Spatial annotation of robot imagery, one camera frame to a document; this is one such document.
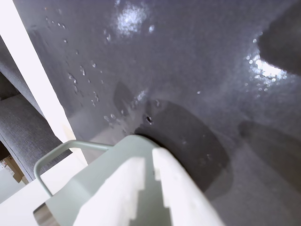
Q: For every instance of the grey fabric sofa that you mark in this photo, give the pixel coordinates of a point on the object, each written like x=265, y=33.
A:
x=21, y=122

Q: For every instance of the cardboard box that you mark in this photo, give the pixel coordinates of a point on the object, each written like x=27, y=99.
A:
x=11, y=167

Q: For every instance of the black glossy table mat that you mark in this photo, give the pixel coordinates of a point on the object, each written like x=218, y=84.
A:
x=164, y=58

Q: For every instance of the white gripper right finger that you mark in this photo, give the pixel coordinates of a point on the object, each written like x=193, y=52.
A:
x=185, y=202

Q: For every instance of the pale green steel-rimmed mug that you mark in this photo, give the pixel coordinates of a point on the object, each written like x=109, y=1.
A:
x=98, y=169

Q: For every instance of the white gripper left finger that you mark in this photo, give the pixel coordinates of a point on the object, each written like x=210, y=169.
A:
x=110, y=200

